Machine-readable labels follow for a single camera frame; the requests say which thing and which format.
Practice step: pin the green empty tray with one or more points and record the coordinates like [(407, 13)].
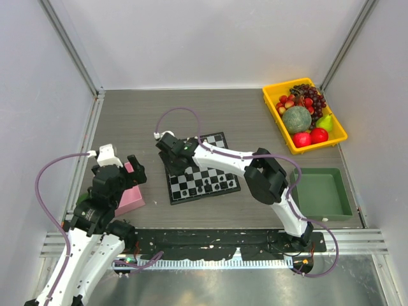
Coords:
[(321, 195)]

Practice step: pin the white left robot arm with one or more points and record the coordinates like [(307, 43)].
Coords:
[(95, 238)]

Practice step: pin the green melon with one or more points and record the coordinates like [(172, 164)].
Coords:
[(297, 119)]

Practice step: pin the red apple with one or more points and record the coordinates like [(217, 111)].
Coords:
[(302, 139), (319, 135)]

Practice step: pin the black and white chessboard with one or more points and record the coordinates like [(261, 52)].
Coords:
[(197, 183)]

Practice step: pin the green pear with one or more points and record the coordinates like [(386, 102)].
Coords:
[(325, 122)]

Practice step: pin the aluminium frame rail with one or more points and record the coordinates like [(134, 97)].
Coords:
[(64, 28)]

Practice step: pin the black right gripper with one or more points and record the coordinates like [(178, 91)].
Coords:
[(173, 171)]

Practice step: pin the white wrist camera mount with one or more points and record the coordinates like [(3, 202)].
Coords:
[(106, 154)]

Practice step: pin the pink open box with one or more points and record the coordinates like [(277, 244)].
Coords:
[(129, 199)]

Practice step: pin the purple grape bunch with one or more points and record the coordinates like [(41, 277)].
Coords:
[(310, 98)]

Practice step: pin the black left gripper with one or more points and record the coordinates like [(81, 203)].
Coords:
[(136, 177)]

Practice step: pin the yellow fruit tray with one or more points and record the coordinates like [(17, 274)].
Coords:
[(271, 95)]

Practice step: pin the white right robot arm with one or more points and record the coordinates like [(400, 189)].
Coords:
[(265, 177)]

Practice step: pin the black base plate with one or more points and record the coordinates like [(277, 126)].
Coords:
[(220, 244)]

